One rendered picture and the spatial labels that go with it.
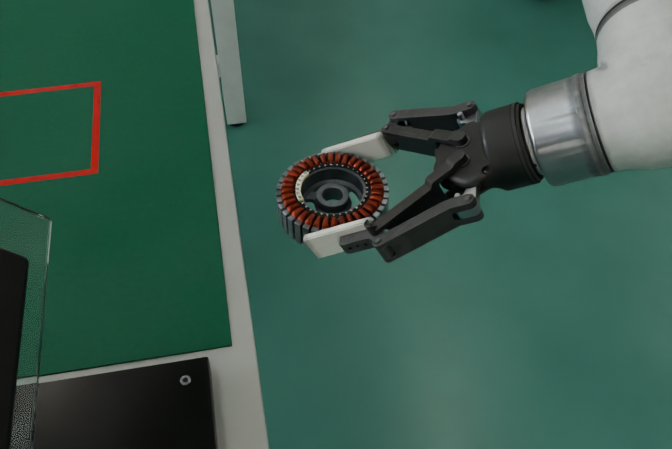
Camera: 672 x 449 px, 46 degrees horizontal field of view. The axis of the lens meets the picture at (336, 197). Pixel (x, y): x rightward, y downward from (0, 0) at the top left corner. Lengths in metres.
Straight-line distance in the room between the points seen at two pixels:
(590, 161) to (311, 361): 0.99
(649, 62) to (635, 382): 1.06
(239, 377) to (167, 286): 0.12
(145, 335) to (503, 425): 0.94
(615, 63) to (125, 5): 0.68
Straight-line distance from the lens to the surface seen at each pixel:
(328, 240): 0.74
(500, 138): 0.69
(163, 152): 0.88
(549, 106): 0.68
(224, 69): 1.92
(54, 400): 0.69
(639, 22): 0.70
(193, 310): 0.73
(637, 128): 0.66
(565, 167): 0.68
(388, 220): 0.71
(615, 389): 1.63
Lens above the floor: 1.34
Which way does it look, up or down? 47 degrees down
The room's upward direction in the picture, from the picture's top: straight up
